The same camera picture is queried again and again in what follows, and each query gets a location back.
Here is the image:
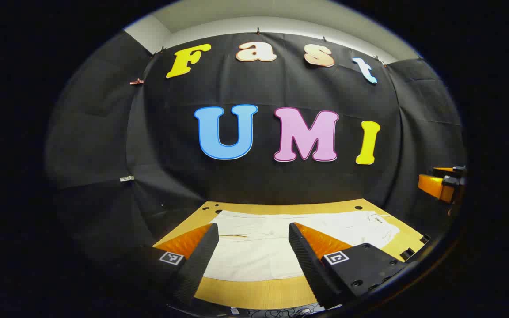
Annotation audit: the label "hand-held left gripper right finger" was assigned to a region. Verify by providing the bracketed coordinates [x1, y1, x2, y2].
[288, 222, 409, 310]

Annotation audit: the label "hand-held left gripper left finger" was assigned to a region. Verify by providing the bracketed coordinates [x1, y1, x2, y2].
[136, 223, 220, 306]

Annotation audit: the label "white jeans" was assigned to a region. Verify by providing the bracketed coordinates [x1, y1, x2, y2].
[202, 210, 401, 282]

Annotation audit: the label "black backdrop cloth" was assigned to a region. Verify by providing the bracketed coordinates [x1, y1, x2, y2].
[45, 31, 466, 265]

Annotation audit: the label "tangled black cables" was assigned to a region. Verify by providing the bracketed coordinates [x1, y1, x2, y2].
[246, 307, 326, 318]

